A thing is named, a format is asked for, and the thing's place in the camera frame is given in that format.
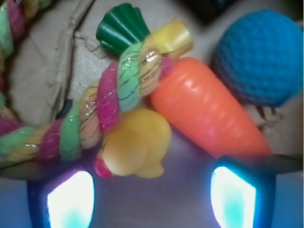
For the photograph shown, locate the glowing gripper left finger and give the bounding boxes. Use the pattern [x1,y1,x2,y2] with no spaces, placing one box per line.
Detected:
[27,165,95,228]

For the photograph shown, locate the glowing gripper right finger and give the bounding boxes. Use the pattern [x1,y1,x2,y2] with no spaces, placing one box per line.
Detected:
[209,155,276,228]

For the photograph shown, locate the yellow rubber duck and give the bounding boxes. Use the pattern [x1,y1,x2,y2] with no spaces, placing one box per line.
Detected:
[94,109,171,179]

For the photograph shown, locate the orange plastic toy carrot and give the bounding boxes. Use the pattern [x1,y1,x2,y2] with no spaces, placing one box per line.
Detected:
[95,2,273,158]

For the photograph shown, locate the blue dimpled ball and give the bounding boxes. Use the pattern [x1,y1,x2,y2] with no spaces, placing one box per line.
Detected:
[212,10,304,107]

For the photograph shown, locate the brown paper bag container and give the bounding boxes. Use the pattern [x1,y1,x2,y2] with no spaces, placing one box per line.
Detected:
[0,0,304,167]

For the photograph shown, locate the black square box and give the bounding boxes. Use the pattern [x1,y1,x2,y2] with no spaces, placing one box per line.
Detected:
[181,0,238,24]

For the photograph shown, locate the multicolour twisted rope toy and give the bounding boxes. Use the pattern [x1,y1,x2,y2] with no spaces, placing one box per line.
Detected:
[0,3,193,164]

